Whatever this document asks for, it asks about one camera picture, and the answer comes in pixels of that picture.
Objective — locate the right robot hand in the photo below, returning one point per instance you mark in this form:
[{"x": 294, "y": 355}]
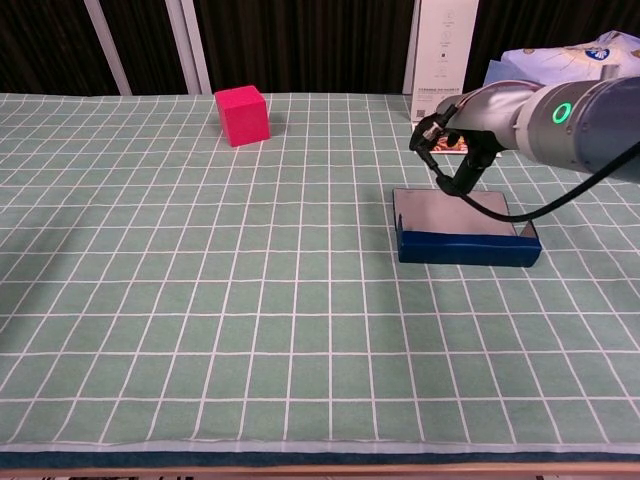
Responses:
[{"x": 480, "y": 150}]

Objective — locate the blue glasses case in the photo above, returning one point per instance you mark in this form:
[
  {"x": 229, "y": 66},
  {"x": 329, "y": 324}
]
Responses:
[{"x": 465, "y": 250}]

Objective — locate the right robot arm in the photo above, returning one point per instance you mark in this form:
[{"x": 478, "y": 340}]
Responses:
[{"x": 575, "y": 125}]

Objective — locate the picture postcard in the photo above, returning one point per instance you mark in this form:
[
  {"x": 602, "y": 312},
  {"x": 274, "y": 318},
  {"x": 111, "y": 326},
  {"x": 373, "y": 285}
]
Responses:
[{"x": 446, "y": 146}]

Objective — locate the tall white carton box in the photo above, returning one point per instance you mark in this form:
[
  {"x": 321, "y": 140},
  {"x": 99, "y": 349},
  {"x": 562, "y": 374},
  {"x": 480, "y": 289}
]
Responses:
[{"x": 442, "y": 50}]

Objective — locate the pale blue snack bag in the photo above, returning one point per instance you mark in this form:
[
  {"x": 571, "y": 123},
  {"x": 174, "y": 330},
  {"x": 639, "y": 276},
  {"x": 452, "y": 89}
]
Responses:
[{"x": 560, "y": 62}]

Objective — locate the black curtain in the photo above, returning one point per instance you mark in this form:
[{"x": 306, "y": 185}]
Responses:
[{"x": 310, "y": 45}]

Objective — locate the pink cube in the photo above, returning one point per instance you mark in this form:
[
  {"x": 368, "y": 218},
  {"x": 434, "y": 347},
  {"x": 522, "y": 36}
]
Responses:
[{"x": 244, "y": 116}]

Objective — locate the green checkered tablecloth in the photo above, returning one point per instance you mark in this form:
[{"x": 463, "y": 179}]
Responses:
[{"x": 200, "y": 300}]

